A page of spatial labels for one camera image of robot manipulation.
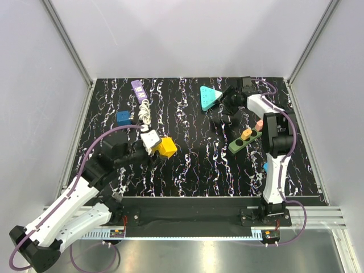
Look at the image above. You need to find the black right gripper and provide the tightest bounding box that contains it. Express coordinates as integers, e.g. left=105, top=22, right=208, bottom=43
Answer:
left=213, top=85, right=241, bottom=117

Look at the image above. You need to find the teal triangular power strip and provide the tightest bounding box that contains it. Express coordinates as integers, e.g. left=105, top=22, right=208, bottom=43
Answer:
left=200, top=86, right=222, bottom=111

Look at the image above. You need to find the yellow cube socket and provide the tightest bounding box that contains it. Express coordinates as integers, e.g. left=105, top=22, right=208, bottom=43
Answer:
left=155, top=137, right=177, bottom=158

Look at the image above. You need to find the pink plug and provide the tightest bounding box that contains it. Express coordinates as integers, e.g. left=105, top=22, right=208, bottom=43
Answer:
left=255, top=120, right=263, bottom=131

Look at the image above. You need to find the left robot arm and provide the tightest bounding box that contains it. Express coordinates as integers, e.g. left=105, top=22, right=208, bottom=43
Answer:
left=9, top=126, right=168, bottom=272

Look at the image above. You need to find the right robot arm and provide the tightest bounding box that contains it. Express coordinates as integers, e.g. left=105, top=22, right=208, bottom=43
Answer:
left=218, top=76, right=297, bottom=226

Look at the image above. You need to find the green round-hole power strip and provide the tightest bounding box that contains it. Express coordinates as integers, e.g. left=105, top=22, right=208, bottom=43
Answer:
left=228, top=129, right=262, bottom=154

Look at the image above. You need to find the blue cube socket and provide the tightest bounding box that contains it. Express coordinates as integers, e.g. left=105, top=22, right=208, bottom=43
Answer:
left=116, top=111, right=133, bottom=127

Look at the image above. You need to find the purple power strip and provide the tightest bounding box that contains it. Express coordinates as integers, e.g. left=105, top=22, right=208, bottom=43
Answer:
left=131, top=80, right=148, bottom=104

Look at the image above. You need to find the light blue square adapter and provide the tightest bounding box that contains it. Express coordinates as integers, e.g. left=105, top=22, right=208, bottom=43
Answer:
left=263, top=162, right=268, bottom=173

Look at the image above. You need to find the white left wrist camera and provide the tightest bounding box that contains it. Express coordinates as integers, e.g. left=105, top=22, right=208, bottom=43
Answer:
left=140, top=129, right=162, bottom=155

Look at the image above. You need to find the white coiled cord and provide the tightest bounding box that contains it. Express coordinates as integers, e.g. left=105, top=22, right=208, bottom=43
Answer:
left=138, top=99, right=151, bottom=126

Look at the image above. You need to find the white slotted cable duct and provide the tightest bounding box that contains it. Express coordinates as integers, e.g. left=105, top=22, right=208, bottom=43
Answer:
left=81, top=229, right=125, bottom=240

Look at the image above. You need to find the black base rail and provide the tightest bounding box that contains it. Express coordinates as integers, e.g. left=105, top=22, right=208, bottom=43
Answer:
left=99, top=196, right=292, bottom=227

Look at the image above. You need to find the aluminium frame rail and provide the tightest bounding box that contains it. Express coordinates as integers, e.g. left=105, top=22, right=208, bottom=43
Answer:
left=289, top=206, right=346, bottom=229

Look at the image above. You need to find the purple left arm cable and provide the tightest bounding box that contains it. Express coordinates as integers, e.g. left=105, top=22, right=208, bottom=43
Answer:
left=10, top=124, right=150, bottom=271

